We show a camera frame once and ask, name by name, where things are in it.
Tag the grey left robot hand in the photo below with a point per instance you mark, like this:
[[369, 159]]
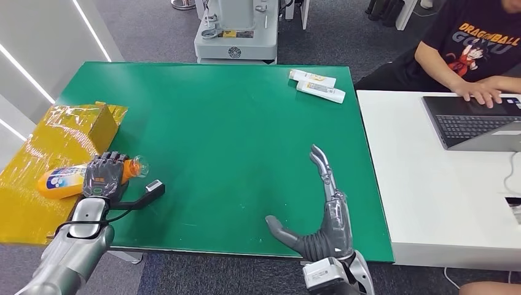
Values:
[[104, 177]]

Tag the person's right hand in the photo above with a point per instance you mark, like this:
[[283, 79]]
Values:
[[480, 93]]

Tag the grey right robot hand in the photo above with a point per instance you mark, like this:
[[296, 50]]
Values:
[[336, 232]]

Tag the orange detergent bottle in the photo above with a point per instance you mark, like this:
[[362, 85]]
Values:
[[61, 183]]

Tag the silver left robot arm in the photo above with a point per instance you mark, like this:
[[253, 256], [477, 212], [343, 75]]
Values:
[[73, 256]]

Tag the dark grey laptop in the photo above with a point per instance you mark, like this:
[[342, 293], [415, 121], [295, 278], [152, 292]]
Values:
[[468, 122]]

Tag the person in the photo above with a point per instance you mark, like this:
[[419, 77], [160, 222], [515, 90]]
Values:
[[468, 40]]

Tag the yellow tape-wrapped cardboard box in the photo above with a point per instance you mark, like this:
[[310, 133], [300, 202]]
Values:
[[40, 138]]

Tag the black flat object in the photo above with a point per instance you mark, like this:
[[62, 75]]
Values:
[[515, 209]]

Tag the black chair legs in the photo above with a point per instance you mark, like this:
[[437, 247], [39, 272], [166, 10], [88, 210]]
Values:
[[380, 12]]

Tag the white tube with yellow print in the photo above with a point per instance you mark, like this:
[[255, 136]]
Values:
[[311, 77], [321, 92]]

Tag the person's knee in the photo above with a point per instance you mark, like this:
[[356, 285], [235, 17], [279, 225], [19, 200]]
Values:
[[492, 290]]

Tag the white machine base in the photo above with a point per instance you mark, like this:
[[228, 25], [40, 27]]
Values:
[[236, 40]]

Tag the chrome round stand base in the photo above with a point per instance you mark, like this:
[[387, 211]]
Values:
[[183, 4]]

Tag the white furniture leg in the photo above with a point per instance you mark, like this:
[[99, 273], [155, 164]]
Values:
[[303, 12]]

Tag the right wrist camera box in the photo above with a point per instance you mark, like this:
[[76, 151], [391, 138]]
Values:
[[323, 275]]

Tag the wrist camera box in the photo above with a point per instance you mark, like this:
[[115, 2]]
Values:
[[323, 275], [154, 187]]

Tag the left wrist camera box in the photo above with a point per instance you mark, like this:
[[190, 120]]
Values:
[[154, 187]]

